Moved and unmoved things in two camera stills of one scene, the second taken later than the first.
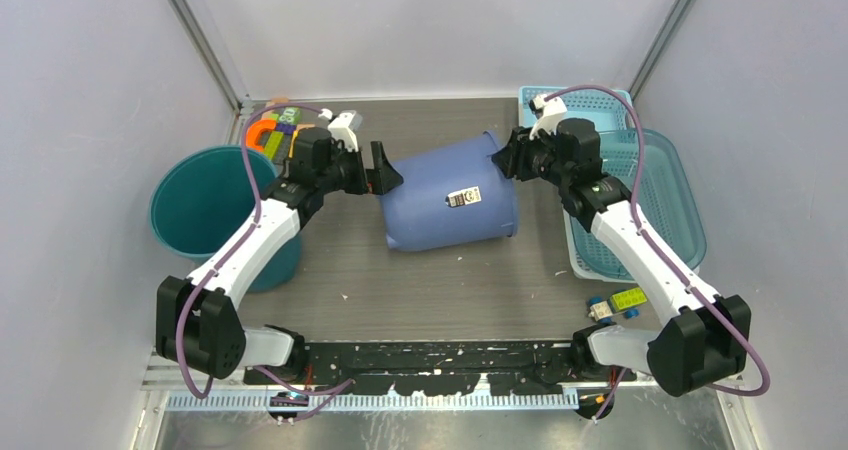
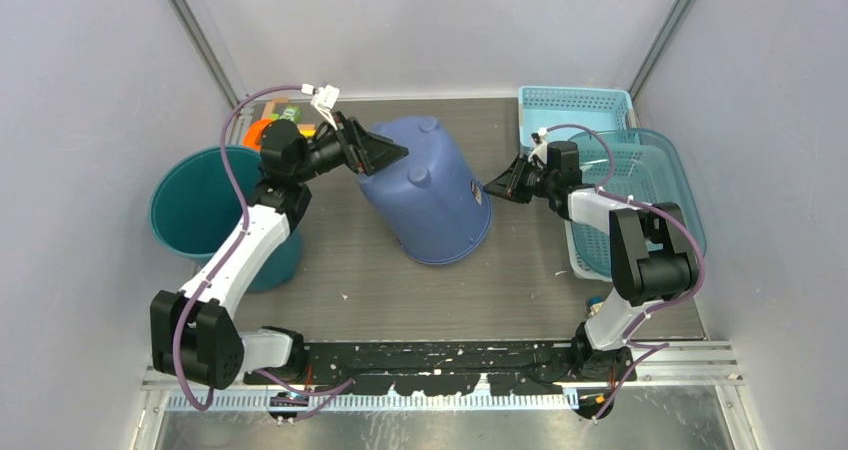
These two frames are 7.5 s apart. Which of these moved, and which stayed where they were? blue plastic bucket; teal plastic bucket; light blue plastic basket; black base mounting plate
Moved: blue plastic bucket
Stayed: black base mounting plate; teal plastic bucket; light blue plastic basket
